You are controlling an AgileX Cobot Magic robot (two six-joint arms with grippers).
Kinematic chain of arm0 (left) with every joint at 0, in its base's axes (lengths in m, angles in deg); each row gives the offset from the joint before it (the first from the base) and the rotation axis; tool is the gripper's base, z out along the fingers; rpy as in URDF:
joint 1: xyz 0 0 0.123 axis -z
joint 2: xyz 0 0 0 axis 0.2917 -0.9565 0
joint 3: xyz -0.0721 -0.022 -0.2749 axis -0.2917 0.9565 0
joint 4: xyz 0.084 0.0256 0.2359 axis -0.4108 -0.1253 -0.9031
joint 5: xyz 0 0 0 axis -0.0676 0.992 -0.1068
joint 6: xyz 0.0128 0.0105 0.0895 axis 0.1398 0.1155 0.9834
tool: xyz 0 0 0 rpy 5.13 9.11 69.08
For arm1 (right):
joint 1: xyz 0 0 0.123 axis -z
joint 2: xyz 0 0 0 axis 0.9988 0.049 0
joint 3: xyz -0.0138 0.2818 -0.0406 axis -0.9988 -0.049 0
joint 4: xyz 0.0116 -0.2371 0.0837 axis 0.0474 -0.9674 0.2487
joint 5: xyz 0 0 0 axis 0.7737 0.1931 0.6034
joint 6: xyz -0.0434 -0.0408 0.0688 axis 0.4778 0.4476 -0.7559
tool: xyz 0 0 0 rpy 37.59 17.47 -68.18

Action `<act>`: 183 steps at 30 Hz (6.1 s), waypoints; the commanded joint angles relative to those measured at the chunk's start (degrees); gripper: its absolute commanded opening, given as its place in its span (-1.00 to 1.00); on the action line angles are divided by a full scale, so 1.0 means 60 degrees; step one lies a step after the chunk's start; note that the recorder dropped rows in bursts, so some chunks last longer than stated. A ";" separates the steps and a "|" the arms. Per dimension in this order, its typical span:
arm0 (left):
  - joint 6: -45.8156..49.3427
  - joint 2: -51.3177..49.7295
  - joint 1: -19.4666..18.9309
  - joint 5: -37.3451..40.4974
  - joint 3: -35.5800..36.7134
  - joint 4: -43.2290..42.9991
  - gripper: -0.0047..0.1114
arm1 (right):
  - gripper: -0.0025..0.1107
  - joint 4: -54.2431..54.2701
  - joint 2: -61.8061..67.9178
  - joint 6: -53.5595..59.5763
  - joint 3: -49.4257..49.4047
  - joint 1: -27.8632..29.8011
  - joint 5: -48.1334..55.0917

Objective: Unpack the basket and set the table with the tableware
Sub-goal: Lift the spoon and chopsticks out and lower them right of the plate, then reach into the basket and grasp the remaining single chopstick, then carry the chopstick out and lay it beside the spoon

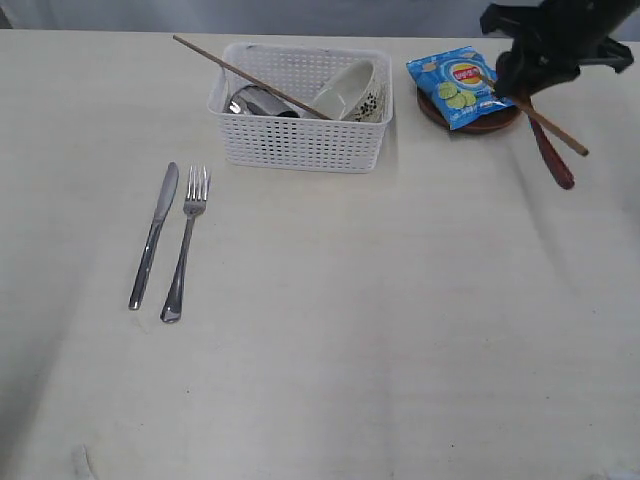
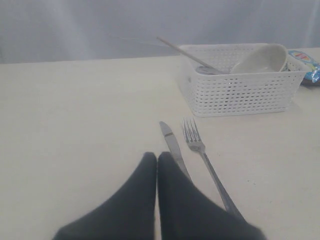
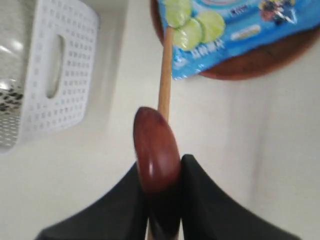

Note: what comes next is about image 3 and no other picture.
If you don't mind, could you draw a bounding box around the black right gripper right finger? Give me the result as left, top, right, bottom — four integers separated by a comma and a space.
181, 154, 299, 240

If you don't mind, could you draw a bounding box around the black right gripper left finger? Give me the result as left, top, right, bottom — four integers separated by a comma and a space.
36, 164, 148, 240

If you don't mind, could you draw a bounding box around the dark red wooden spoon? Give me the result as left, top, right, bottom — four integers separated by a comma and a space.
133, 106, 181, 194

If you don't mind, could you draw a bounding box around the wooden chopstick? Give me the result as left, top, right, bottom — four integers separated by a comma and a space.
157, 26, 174, 121

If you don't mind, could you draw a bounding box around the brown round wooden plate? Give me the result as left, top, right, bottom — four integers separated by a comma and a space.
149, 0, 318, 81

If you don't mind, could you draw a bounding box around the blue chips bag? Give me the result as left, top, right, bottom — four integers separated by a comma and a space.
156, 0, 320, 81

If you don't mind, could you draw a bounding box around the white perforated plastic basket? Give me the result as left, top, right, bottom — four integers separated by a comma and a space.
0, 0, 99, 154

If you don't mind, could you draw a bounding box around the white patterned ceramic bowl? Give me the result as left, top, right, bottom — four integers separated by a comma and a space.
0, 0, 29, 116

